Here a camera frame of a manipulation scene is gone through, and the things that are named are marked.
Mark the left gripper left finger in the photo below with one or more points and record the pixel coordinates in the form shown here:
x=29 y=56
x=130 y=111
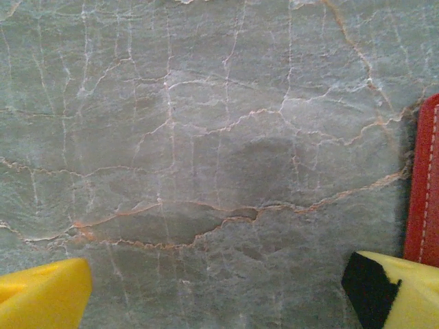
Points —
x=44 y=301

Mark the red leather card holder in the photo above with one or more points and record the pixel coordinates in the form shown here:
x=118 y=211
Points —
x=423 y=188

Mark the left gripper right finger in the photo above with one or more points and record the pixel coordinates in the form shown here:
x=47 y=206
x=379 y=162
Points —
x=411 y=301

